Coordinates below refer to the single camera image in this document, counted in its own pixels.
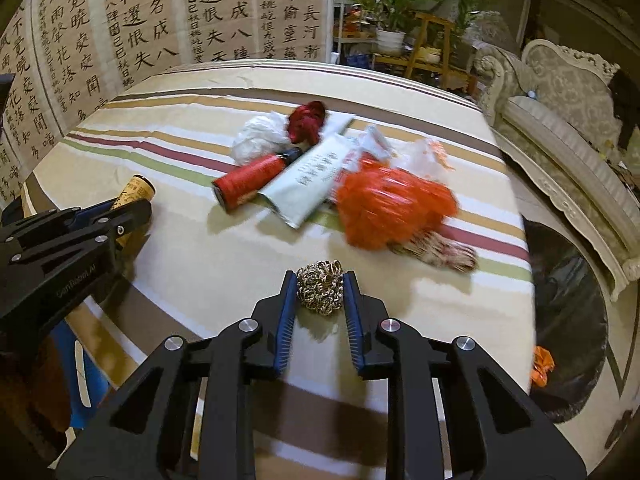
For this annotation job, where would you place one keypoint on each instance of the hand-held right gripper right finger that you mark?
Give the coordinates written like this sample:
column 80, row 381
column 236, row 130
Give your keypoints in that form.
column 354, row 330

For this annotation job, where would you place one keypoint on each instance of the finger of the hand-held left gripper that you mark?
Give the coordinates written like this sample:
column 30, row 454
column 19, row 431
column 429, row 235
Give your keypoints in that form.
column 75, row 265
column 92, row 215

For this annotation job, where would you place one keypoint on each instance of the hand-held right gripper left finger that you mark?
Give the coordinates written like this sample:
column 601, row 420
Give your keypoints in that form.
column 282, row 330

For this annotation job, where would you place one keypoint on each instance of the yellow cylindrical bottle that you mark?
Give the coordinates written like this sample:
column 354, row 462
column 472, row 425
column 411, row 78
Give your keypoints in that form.
column 135, row 189

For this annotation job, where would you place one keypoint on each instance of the gold metal scouring ball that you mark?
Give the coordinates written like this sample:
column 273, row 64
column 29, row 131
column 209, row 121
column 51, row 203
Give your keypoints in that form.
column 320, row 285

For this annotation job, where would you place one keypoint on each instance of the white green long packet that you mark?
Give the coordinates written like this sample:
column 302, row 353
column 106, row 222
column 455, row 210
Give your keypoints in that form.
column 305, row 180

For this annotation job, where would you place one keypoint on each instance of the white orange snack packet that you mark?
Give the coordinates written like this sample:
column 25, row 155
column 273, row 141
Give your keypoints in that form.
column 374, row 144

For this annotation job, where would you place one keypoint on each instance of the black lined trash bin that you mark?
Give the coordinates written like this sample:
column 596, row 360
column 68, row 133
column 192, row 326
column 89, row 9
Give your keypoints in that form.
column 565, row 285

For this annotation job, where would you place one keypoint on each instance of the blue fabric white line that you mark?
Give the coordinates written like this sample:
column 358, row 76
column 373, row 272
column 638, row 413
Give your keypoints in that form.
column 82, row 360

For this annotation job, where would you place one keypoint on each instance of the striped tablecloth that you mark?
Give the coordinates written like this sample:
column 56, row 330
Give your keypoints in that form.
column 200, row 260

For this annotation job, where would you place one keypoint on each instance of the orange mesh bag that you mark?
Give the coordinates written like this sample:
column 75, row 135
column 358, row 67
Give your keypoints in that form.
column 395, row 205

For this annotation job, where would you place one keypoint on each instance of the red cylindrical can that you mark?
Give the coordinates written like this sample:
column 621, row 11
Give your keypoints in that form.
column 247, row 182

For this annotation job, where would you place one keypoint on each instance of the white orange plastic bag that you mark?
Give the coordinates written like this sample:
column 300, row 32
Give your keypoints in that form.
column 425, row 160

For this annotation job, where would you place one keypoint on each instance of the crumpled white tissue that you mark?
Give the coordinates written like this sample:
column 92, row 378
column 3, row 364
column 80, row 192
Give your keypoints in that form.
column 260, row 135

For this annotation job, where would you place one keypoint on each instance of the orange plastic wrapper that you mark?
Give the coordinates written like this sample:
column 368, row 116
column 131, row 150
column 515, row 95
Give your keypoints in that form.
column 543, row 362

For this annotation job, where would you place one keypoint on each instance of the white flat packet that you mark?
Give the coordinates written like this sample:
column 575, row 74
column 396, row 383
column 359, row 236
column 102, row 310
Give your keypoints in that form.
column 337, row 124

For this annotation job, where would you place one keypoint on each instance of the red crumpled cloth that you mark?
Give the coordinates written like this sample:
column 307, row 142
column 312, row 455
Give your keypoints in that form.
column 306, row 120

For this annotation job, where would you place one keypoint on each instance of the yellow ceramic pot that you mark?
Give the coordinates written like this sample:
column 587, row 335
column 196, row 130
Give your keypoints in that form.
column 429, row 55

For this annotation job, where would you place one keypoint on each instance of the ornate cream sofa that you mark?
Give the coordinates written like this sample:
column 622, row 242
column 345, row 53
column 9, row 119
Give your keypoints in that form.
column 560, row 125

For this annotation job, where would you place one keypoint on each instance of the green plant white pot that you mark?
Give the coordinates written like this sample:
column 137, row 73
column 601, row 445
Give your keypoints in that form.
column 390, row 40

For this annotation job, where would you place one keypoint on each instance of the small plastic bottle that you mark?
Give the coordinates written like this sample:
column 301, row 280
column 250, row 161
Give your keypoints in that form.
column 531, row 95

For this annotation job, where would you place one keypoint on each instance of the white metal rack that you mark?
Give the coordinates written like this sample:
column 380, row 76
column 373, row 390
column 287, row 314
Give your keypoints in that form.
column 337, row 35

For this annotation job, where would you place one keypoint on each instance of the wooden plant stand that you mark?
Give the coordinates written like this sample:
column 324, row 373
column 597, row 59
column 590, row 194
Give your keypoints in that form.
column 425, row 35

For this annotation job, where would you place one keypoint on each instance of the ornate cream armchair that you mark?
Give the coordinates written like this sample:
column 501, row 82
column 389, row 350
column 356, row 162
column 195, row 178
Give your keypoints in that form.
column 492, row 30

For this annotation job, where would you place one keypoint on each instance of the calligraphy wall hanging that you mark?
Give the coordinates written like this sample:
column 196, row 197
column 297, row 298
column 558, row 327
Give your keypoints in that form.
column 150, row 10

